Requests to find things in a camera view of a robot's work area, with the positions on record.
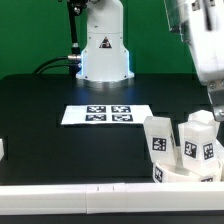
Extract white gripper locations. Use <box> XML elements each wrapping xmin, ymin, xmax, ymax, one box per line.
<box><xmin>181</xmin><ymin>0</ymin><xmax>224</xmax><ymax>84</ymax></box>

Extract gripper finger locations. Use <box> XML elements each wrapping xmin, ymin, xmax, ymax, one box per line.
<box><xmin>208</xmin><ymin>89</ymin><xmax>224</xmax><ymax>121</ymax></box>

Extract white round stool seat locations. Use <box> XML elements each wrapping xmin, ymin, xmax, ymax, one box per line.
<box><xmin>152</xmin><ymin>161</ymin><xmax>223</xmax><ymax>183</ymax></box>

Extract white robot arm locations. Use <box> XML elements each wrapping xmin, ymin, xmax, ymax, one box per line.
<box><xmin>77</xmin><ymin>0</ymin><xmax>224</xmax><ymax>122</ymax></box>

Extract white marker sheet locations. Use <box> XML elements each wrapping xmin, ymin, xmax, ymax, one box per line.
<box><xmin>61</xmin><ymin>105</ymin><xmax>152</xmax><ymax>125</ymax></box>

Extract white front fence bar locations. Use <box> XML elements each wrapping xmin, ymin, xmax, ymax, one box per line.
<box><xmin>0</xmin><ymin>182</ymin><xmax>224</xmax><ymax>215</ymax></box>

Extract white left fence piece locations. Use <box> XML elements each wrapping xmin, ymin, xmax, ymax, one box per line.
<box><xmin>0</xmin><ymin>139</ymin><xmax>4</xmax><ymax>161</ymax></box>

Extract black cables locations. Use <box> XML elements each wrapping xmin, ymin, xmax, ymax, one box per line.
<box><xmin>32</xmin><ymin>56</ymin><xmax>83</xmax><ymax>76</ymax></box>

